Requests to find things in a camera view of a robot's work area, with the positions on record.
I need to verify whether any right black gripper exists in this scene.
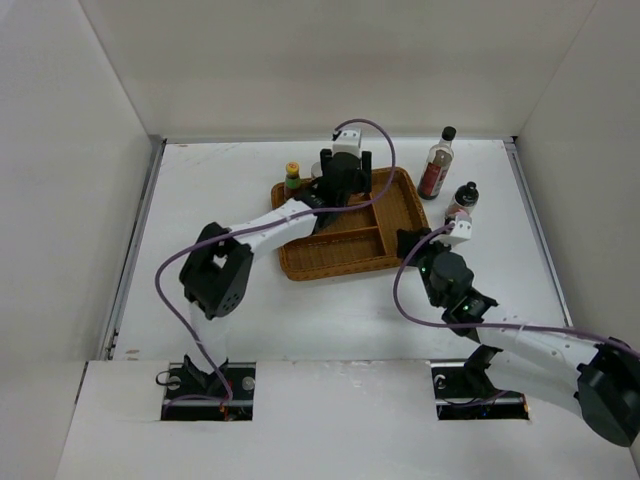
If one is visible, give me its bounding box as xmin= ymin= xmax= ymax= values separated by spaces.
xmin=396 ymin=227 xmax=454 ymax=307

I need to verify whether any red sauce bottle green label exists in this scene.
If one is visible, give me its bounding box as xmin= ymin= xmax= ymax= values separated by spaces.
xmin=284 ymin=162 xmax=302 ymax=200

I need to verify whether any tall dark soy sauce bottle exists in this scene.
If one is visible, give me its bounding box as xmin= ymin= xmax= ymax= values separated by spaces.
xmin=417 ymin=126 xmax=457 ymax=200

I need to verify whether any silver lid blue label jar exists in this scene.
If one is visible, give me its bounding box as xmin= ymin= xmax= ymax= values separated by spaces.
xmin=310 ymin=161 xmax=323 ymax=179

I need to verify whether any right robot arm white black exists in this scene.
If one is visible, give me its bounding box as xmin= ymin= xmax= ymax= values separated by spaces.
xmin=396 ymin=223 xmax=639 ymax=447

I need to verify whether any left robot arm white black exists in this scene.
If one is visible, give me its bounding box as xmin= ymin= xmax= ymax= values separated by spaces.
xmin=179 ymin=149 xmax=372 ymax=368

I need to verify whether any brown wicker divided basket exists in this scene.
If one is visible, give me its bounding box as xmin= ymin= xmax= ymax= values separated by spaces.
xmin=278 ymin=167 xmax=428 ymax=281

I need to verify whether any pink lid spice jar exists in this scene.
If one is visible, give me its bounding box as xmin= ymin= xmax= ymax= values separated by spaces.
xmin=444 ymin=210 xmax=472 ymax=225

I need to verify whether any black cap spice shaker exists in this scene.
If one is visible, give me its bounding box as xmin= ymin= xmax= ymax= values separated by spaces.
xmin=446 ymin=181 xmax=479 ymax=216

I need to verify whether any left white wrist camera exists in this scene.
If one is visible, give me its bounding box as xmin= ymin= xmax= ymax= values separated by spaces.
xmin=331 ymin=128 xmax=362 ymax=158

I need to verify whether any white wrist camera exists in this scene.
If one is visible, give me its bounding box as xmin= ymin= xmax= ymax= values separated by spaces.
xmin=331 ymin=128 xmax=362 ymax=158
xmin=444 ymin=222 xmax=472 ymax=246

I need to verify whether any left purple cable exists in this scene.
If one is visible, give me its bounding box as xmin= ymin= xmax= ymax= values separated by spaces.
xmin=155 ymin=118 xmax=397 ymax=416

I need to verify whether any purple cable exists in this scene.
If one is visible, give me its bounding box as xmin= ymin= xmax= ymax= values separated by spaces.
xmin=155 ymin=118 xmax=397 ymax=416
xmin=392 ymin=222 xmax=640 ymax=361

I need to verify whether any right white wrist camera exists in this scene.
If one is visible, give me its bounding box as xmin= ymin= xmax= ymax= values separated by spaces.
xmin=444 ymin=222 xmax=472 ymax=246

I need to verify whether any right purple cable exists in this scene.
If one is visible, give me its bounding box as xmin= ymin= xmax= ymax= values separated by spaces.
xmin=392 ymin=222 xmax=640 ymax=361

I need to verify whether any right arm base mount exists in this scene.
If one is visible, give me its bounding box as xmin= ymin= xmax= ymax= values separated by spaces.
xmin=430 ymin=346 xmax=529 ymax=421

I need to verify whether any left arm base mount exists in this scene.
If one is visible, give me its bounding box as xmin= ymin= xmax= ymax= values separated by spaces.
xmin=155 ymin=355 xmax=257 ymax=422

